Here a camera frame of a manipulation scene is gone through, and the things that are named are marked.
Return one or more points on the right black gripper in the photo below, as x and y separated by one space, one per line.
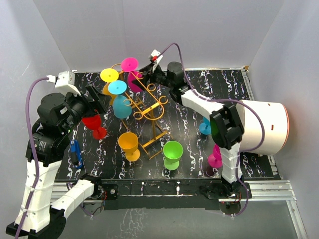
147 74

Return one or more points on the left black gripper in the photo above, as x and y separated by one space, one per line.
102 104

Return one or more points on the light blue plastic wine glass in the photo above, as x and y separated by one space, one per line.
121 104

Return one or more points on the magenta plastic wine glass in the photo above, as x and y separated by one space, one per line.
130 65

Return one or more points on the yellow-orange plastic wine glass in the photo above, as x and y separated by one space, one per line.
108 75

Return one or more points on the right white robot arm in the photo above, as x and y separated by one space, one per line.
226 127

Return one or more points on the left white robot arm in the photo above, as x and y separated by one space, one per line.
59 114

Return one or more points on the red plastic wine glass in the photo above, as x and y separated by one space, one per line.
94 124

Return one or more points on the orange plastic wine glass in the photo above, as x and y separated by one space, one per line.
128 142

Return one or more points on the green plastic wine glass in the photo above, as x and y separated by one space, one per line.
173 152

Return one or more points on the white cylindrical lamp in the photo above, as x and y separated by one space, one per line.
275 120

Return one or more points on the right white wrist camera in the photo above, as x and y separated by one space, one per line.
155 57

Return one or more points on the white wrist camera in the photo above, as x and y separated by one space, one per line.
155 57
64 83

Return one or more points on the gold wire wine glass rack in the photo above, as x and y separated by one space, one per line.
152 113

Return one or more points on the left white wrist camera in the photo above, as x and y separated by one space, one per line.
64 83

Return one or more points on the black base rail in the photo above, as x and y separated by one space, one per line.
170 194

